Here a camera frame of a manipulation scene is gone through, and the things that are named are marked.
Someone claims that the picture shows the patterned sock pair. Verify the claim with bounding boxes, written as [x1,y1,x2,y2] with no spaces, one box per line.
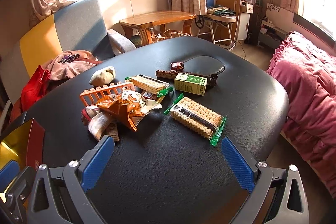
[81,105,120,142]

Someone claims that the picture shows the cracker pack green ends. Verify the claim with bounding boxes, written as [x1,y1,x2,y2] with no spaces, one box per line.
[164,93,227,147]
[125,75,174,98]

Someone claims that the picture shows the orange plastic rack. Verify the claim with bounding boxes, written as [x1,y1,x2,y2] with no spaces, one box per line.
[79,82,135,106]

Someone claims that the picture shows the orange white snack bag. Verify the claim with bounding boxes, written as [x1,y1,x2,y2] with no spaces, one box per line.
[95,90,162,132]

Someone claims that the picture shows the Ritter Kiss chocolate bar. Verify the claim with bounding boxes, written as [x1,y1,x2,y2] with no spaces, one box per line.
[141,90,165,103]

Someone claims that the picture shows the green yellow carton box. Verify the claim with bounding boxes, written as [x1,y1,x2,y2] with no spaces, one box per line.
[174,73,207,96]

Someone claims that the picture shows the red candy wrapper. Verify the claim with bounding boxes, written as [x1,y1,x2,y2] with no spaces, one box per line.
[170,62,185,71]

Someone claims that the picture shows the gold tin box red rim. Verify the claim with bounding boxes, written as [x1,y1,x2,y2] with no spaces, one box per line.
[1,119,45,170]

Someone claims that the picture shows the red cloth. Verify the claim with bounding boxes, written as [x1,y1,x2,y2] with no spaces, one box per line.
[21,65,50,111]

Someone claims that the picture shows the pink garment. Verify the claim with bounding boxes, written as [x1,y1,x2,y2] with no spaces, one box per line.
[42,50,101,81]

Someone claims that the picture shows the black face hole cushion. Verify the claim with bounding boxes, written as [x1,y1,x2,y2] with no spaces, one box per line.
[184,56,225,76]

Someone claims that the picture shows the pink bed quilt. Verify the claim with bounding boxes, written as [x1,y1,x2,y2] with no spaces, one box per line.
[266,31,335,197]

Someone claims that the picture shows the wooden desk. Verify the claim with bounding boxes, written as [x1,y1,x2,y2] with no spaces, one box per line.
[215,0,253,42]

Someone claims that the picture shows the grey yellow armchair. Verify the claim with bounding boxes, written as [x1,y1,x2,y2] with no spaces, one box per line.
[1,0,135,103]

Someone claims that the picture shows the white folding chair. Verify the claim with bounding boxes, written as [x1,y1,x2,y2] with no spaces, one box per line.
[195,0,237,51]

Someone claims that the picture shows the wooden side table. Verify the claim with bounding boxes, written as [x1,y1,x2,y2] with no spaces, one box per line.
[119,11,197,46]

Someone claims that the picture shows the purple bead bracelet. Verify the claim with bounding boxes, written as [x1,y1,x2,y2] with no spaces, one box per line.
[59,53,80,64]

